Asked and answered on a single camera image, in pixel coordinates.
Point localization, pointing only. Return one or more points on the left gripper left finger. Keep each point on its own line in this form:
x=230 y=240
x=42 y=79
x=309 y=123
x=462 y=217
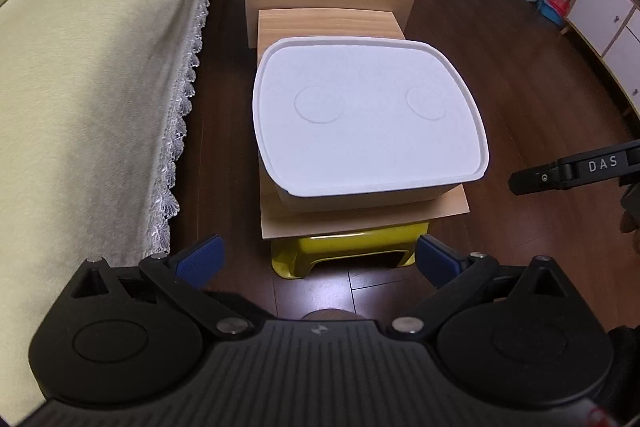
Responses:
x=162 y=297

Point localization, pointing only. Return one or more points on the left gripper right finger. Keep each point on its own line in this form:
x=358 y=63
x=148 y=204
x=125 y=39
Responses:
x=465 y=282

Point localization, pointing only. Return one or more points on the yellow plastic stool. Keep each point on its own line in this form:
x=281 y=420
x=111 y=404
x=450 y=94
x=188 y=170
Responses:
x=294 y=258

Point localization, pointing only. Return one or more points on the white plastic storage bin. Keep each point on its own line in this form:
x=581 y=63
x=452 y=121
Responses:
x=353 y=201

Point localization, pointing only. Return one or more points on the white drawer cabinet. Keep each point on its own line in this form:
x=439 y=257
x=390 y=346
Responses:
x=611 y=30

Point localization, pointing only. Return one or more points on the white bin lid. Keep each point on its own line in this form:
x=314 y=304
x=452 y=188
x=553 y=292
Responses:
x=349 y=115

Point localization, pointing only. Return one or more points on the green sofa cover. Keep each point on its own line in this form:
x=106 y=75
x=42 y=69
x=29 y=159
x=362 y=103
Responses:
x=93 y=99

